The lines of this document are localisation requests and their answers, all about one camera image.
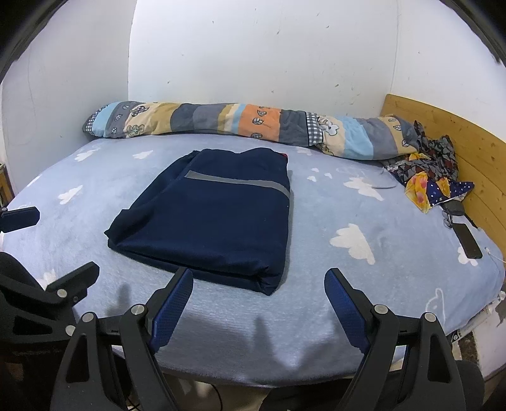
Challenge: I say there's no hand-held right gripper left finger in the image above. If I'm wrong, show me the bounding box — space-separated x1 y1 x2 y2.
51 267 194 411

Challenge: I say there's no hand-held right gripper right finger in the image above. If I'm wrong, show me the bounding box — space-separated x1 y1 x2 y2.
324 267 461 411

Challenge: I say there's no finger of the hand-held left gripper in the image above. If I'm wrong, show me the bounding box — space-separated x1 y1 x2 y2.
0 206 40 234
44 261 100 334

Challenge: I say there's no navy work jacket red collar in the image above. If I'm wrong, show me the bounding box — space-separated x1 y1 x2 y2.
104 147 295 296

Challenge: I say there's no blue cloud print bed sheet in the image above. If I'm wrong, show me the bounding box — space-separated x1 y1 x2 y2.
0 134 506 388

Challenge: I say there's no black phone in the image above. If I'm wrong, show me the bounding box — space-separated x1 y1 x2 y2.
454 222 484 260

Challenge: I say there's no small black object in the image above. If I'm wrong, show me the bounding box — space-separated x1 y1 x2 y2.
440 199 469 229

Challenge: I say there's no colourful patterned cloth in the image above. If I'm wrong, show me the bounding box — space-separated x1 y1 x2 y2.
385 120 475 214

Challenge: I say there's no rolled patchwork leaf print quilt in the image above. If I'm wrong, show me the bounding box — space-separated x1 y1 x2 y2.
82 101 422 161

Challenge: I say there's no wooden headboard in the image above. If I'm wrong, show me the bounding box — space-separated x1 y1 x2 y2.
381 94 506 254

